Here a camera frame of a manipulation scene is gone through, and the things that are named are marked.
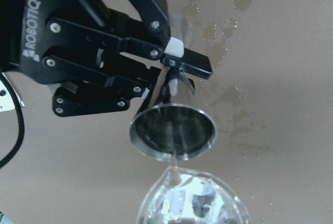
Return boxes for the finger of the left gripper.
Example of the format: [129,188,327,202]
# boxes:
[43,55,162,117]
[53,0,212,79]

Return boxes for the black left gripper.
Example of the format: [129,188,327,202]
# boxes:
[1,0,109,84]

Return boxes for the steel measuring jigger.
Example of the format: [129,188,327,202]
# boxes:
[129,65,217,163]

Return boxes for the clear glass shaker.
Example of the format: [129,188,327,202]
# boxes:
[136,166,251,223]

